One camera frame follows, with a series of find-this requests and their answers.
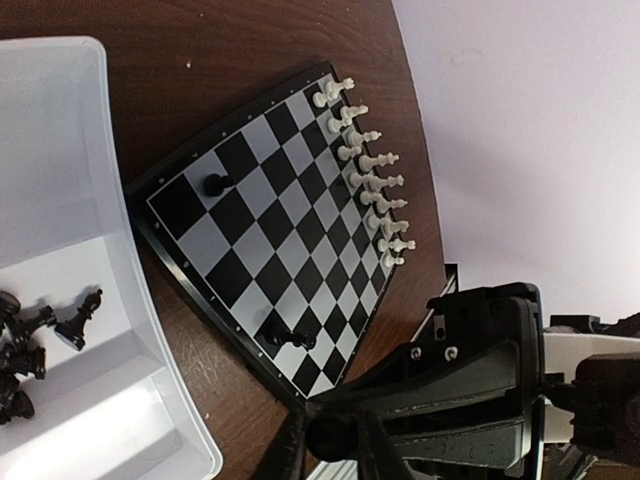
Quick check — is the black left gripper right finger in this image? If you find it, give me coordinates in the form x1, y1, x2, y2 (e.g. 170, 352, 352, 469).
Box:
357, 412, 413, 480

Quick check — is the white compartment tray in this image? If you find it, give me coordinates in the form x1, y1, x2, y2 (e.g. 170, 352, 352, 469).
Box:
1, 36, 223, 479

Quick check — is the white bishop far side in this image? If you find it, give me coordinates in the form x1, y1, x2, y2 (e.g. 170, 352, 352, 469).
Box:
337, 131, 382, 161

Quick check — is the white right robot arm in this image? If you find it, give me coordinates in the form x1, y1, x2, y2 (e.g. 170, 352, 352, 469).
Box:
305, 283, 639, 478

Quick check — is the black pieces pile in tray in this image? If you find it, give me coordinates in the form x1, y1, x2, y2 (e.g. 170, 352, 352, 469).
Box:
1, 291, 57, 425

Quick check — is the black and grey chessboard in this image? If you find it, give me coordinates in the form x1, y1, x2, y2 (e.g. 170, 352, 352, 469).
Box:
126, 62, 410, 404

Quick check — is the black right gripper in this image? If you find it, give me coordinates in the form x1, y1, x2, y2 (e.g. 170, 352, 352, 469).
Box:
309, 283, 543, 470

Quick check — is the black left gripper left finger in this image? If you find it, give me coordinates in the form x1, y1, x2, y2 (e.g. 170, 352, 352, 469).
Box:
252, 405, 319, 480

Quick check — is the white knight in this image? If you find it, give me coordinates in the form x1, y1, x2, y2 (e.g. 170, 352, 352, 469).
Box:
327, 105, 369, 133
366, 214, 410, 237

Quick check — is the black pawn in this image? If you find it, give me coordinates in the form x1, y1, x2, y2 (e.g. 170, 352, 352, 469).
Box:
202, 173, 235, 198

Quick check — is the white bishop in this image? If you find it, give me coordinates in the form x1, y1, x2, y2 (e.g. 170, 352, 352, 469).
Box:
359, 191, 408, 215
337, 131, 382, 161

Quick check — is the white king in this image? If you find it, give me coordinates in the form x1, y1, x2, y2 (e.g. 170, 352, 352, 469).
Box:
358, 153, 399, 172

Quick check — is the white knight near side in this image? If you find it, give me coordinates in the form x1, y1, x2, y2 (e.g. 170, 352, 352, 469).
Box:
366, 214, 410, 237

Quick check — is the black bishop in tray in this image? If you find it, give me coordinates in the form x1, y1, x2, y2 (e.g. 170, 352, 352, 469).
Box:
54, 288, 103, 352

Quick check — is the black king piece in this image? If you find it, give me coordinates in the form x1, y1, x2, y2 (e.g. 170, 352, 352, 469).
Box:
263, 321, 316, 350

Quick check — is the white bishop near side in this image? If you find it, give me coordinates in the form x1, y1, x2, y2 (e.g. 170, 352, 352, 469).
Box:
359, 191, 408, 215

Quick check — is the right aluminium frame post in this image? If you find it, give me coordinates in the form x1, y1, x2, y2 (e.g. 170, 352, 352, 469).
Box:
411, 263, 459, 342

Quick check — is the white rook far corner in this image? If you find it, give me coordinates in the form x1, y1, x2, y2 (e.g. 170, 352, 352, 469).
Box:
312, 77, 355, 108

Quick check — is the white queen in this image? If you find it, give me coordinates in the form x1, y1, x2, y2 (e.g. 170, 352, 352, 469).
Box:
348, 172, 405, 192

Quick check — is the white pawn eight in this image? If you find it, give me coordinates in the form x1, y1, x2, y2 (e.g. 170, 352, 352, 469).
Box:
381, 252, 405, 269

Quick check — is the white knight far side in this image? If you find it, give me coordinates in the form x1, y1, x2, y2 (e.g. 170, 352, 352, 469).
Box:
327, 105, 369, 133

